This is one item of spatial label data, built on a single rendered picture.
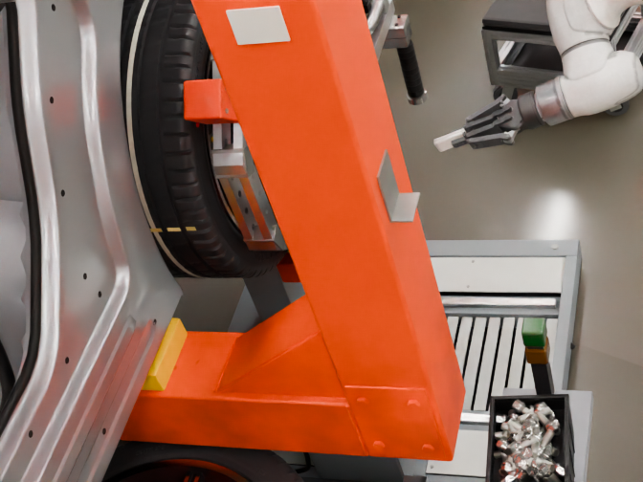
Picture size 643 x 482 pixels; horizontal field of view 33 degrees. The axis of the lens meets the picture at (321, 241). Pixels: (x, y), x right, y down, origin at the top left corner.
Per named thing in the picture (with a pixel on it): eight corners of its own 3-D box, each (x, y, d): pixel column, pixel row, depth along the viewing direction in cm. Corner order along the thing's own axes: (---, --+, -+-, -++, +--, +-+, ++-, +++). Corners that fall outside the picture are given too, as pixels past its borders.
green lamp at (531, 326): (525, 330, 200) (522, 316, 197) (547, 331, 199) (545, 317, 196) (522, 347, 197) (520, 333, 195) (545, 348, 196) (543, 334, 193)
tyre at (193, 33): (246, 111, 279) (139, -101, 228) (333, 106, 271) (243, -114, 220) (177, 335, 243) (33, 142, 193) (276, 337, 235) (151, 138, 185)
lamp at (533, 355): (529, 347, 203) (526, 334, 201) (550, 348, 202) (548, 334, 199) (526, 364, 201) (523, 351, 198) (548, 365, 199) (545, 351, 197)
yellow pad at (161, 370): (125, 332, 218) (116, 316, 214) (188, 334, 213) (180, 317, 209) (99, 388, 208) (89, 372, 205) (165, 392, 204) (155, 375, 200)
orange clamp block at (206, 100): (205, 86, 202) (182, 80, 194) (243, 84, 199) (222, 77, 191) (205, 124, 202) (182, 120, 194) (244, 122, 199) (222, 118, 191)
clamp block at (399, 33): (371, 36, 230) (365, 15, 226) (412, 33, 227) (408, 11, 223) (365, 51, 227) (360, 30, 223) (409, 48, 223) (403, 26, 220)
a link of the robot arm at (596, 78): (582, 125, 227) (564, 67, 230) (655, 98, 220) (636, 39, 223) (567, 115, 217) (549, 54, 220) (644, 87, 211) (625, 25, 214)
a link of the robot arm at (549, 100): (572, 94, 229) (545, 104, 232) (556, 67, 223) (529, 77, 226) (578, 126, 224) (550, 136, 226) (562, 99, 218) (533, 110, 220)
